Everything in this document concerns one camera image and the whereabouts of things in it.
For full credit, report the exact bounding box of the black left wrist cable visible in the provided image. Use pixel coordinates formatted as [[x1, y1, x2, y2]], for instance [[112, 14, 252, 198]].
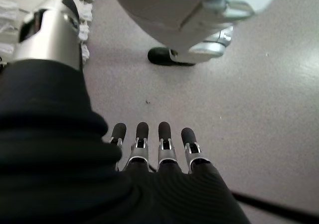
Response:
[[231, 191, 319, 224]]

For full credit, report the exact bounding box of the white ruffled cushion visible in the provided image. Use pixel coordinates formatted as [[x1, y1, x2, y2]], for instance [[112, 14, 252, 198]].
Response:
[[0, 0, 96, 63]]

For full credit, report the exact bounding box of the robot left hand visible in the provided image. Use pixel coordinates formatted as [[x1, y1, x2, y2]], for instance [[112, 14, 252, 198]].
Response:
[[0, 0, 251, 224]]

